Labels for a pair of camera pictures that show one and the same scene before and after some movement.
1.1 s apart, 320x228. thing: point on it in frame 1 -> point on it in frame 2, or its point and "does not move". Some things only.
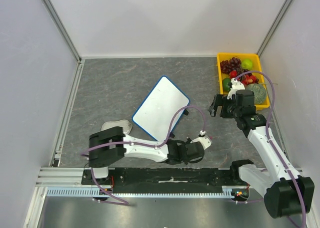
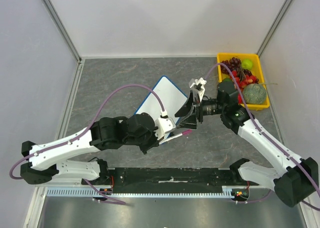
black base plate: (172, 180) does not move
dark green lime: (225, 86) does not move
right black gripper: (223, 107) -> (197, 111)
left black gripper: (188, 143) -> (154, 143)
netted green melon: (259, 92) does not move
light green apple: (247, 64) does not move
